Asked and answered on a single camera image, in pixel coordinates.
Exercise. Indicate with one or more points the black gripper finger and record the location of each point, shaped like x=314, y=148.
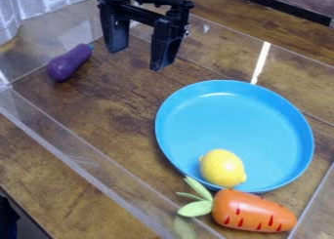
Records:
x=117, y=31
x=166, y=41

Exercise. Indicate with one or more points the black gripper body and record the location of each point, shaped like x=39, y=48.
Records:
x=147, y=11

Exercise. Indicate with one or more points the blue round tray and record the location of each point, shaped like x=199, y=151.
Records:
x=237, y=116

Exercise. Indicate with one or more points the yellow toy lemon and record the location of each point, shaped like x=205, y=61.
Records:
x=222, y=168

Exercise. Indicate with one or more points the purple toy eggplant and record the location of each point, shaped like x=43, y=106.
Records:
x=63, y=66

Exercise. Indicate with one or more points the white brick-pattern curtain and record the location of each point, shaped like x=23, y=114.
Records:
x=18, y=10

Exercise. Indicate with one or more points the orange toy carrot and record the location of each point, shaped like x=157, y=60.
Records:
x=237, y=209

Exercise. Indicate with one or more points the clear acrylic enclosure wall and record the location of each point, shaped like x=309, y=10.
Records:
x=81, y=161

